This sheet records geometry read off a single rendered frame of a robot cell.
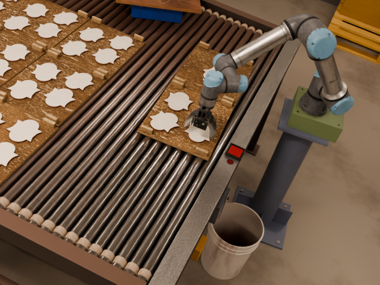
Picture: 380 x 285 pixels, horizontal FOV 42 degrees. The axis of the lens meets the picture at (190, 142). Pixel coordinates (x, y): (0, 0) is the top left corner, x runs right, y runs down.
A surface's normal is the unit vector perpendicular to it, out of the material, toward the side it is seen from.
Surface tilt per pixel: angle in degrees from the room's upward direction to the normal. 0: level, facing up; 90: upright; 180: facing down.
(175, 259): 0
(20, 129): 0
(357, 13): 90
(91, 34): 0
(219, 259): 93
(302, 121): 90
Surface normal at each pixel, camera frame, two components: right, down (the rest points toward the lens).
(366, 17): -0.37, 0.60
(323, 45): 0.24, 0.61
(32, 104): 0.19, -0.70
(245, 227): -0.69, 0.35
